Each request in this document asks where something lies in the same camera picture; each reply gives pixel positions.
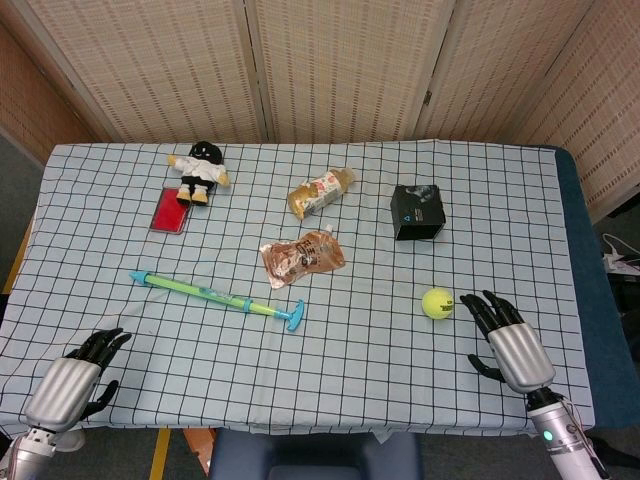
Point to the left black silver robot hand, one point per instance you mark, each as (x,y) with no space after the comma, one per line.
(62,387)

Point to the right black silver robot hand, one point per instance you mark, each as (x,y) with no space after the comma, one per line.
(520,357)

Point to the yellow tennis ball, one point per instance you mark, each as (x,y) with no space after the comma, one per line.
(438,303)

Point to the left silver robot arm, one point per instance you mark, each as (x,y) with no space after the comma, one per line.
(22,452)

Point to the small black cardboard box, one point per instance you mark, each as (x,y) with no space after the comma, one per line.
(417,212)

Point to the dark blue padded table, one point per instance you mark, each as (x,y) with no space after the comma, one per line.
(587,235)

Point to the orange cardboard piece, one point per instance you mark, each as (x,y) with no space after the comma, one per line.
(199,447)

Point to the green blue water squirter toy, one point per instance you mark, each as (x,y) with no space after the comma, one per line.
(210,295)

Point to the red flat phone case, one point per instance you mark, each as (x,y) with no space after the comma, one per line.
(169,215)

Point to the light blue checked tablecloth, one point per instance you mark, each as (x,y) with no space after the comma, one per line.
(310,370)

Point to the dark blue chair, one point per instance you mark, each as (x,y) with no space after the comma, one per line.
(310,455)

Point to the brown spouted drink pouch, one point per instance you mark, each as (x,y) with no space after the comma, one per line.
(300,255)

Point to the black white plush doll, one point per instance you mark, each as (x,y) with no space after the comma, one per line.
(199,172)

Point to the plastic tea bottle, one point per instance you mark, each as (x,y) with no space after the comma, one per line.
(317,192)

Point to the beige woven folding screen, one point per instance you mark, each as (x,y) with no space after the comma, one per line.
(345,70)

